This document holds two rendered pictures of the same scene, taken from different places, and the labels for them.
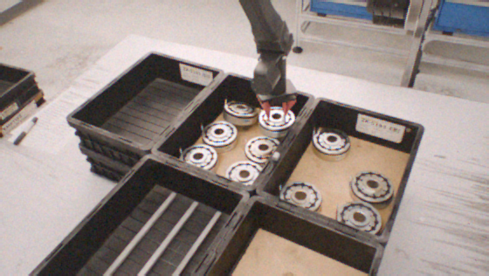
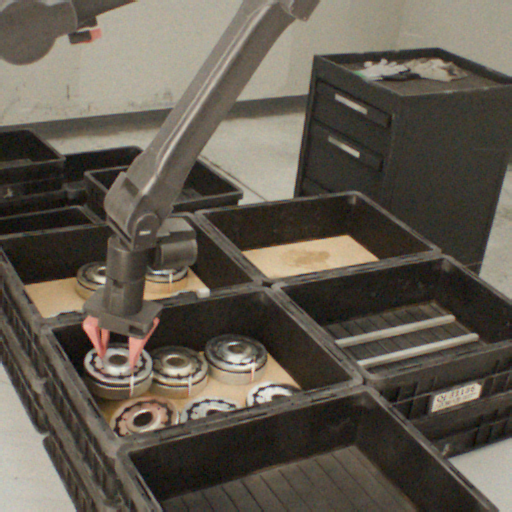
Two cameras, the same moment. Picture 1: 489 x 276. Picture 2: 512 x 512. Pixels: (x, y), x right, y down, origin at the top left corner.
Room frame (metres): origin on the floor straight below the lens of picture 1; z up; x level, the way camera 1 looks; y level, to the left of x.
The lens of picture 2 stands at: (1.81, 0.57, 1.68)
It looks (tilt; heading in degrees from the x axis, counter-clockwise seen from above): 27 degrees down; 207
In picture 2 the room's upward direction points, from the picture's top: 8 degrees clockwise
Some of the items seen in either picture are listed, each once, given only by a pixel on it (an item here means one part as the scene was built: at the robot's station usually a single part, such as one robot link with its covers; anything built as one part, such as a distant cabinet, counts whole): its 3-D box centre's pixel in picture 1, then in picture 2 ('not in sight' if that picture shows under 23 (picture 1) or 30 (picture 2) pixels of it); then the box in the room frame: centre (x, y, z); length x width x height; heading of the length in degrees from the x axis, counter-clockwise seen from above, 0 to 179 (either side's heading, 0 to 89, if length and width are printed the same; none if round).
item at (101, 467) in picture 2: (238, 138); (197, 388); (0.84, 0.01, 0.87); 0.40 x 0.30 x 0.11; 149
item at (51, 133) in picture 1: (61, 117); not in sight; (1.19, 0.67, 0.70); 0.33 x 0.23 x 0.01; 154
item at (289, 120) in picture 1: (276, 118); (118, 363); (0.89, -0.10, 0.89); 0.10 x 0.10 x 0.01
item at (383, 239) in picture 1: (345, 160); (123, 266); (0.69, -0.24, 0.92); 0.40 x 0.30 x 0.02; 149
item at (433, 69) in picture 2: not in sight; (435, 67); (-1.25, -0.35, 0.88); 0.29 x 0.22 x 0.03; 154
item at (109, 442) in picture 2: (237, 125); (199, 360); (0.84, 0.01, 0.92); 0.40 x 0.30 x 0.02; 149
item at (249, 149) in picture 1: (263, 148); (175, 365); (0.80, -0.05, 0.86); 0.10 x 0.10 x 0.01
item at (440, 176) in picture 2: not in sight; (397, 189); (-1.12, -0.36, 0.45); 0.60 x 0.45 x 0.90; 154
